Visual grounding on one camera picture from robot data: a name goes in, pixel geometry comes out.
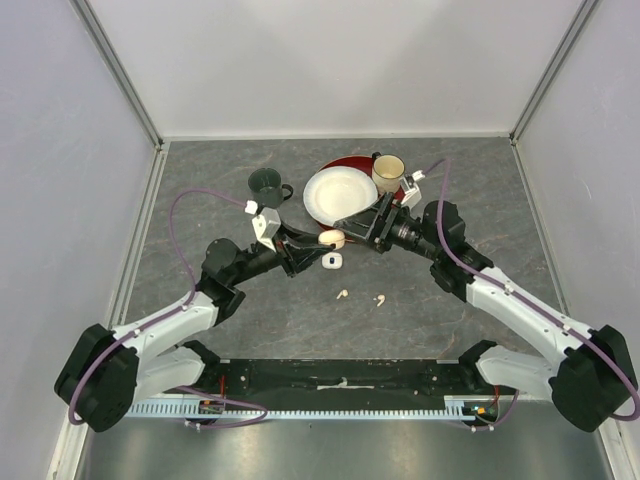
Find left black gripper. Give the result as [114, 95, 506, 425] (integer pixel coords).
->
[230, 219, 332, 286]

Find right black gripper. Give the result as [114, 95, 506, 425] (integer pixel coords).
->
[334, 190, 441, 261]

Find pink earbud case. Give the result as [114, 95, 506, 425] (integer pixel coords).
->
[318, 229, 346, 250]

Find white earbud case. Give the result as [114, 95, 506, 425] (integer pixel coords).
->
[321, 252, 343, 270]

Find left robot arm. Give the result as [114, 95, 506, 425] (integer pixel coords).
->
[54, 225, 338, 432]

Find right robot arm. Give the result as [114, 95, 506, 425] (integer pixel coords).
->
[334, 195, 639, 432]

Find white plate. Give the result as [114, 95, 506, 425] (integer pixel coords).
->
[303, 166, 378, 227]

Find beige cup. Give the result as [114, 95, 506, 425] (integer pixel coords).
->
[371, 152, 406, 195]

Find dark green mug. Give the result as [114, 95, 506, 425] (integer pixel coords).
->
[248, 168, 294, 209]

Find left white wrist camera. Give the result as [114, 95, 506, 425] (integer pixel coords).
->
[245, 200, 281, 252]

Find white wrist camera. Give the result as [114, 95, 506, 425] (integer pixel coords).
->
[245, 200, 281, 252]
[400, 170, 426, 210]

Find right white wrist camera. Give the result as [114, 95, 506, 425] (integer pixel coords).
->
[400, 170, 426, 210]

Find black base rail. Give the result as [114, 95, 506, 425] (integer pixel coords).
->
[195, 359, 514, 412]

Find slotted cable duct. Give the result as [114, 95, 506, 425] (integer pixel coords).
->
[125, 395, 497, 421]

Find right rear aluminium post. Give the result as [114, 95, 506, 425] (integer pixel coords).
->
[509, 0, 600, 147]

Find aluminium post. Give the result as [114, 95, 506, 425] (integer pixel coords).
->
[70, 0, 164, 149]
[509, 0, 600, 147]

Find left rear aluminium post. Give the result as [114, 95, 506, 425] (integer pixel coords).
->
[70, 0, 164, 149]

